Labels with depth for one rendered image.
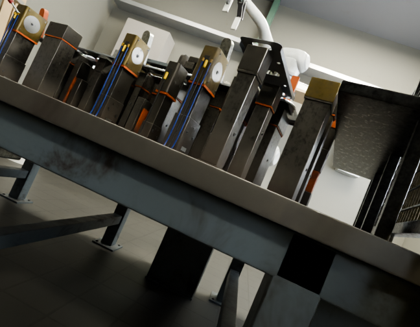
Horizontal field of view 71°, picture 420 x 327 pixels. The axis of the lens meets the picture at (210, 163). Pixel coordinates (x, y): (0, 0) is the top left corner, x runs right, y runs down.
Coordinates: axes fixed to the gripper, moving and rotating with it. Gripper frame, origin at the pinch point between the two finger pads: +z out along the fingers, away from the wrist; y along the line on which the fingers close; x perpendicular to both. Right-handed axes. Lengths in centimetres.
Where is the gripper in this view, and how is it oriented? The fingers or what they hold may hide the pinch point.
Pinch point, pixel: (229, 19)
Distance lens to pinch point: 164.0
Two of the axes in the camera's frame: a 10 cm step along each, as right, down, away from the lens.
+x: 8.4, 3.4, -4.1
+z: -4.0, 9.1, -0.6
